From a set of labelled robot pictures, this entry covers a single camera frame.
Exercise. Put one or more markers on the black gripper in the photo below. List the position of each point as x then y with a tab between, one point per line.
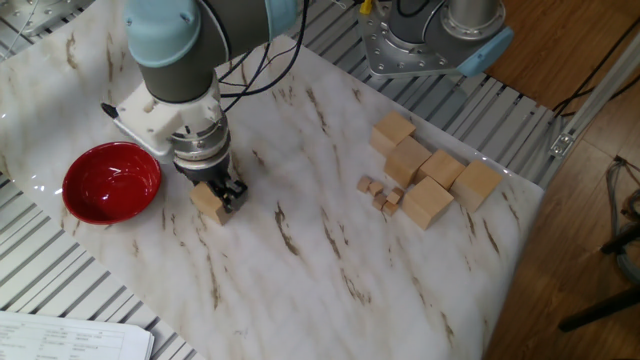
205	174

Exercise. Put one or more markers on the large wooden cube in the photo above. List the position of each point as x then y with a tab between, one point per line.
426	202
475	185
405	160
442	167
392	130
207	202

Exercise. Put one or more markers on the white wrist mount housing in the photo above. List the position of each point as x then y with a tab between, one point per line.
150	120

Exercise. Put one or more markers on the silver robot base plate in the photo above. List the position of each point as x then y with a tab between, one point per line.
380	50

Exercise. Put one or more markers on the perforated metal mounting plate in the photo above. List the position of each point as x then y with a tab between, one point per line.
40	15

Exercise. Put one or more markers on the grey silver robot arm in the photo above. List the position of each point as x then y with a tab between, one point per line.
200	50

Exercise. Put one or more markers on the white printed paper stack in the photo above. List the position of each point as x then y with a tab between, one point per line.
65	337

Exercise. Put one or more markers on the white marble pattern board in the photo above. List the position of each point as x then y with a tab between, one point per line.
300	275

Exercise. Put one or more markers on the aluminium frame rail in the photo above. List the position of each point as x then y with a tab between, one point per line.
595	100

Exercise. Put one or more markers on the yellow plastic piece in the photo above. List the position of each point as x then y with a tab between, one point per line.
366	6

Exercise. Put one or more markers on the black stand legs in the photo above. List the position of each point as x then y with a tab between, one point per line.
600	310

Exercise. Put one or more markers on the small wooden cube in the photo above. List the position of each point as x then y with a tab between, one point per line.
375	188
379	201
390	208
363	184
395	196

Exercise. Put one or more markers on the red glossy bowl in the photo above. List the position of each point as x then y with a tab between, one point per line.
111	182

